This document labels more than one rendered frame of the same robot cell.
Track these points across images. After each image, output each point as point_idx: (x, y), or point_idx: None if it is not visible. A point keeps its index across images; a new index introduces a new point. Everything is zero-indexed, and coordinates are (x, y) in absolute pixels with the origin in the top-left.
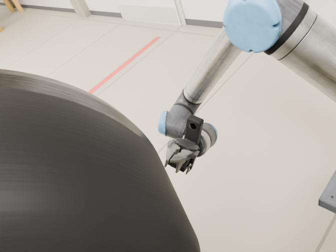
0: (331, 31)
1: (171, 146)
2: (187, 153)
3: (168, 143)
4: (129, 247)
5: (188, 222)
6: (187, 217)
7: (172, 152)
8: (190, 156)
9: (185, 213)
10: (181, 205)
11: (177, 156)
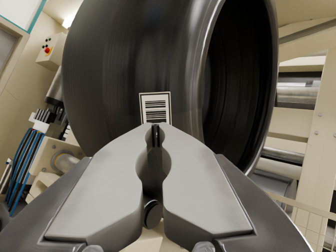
0: None
1: (214, 174)
2: (94, 176)
3: (260, 188)
4: None
5: (82, 2)
6: (82, 9)
7: (168, 132)
8: (67, 173)
9: (85, 3)
10: (89, 1)
11: (136, 127)
